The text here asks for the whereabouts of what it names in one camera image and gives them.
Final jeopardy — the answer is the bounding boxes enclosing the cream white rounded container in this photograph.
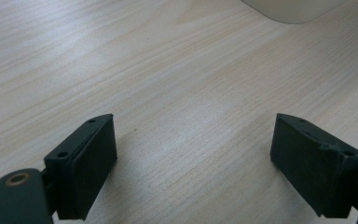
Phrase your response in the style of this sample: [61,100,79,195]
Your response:
[241,0,350,25]

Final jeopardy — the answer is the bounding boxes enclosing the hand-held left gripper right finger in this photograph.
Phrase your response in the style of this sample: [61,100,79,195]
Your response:
[269,112,358,219]

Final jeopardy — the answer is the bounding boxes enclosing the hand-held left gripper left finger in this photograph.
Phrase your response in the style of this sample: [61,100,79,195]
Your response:
[43,113,118,221]

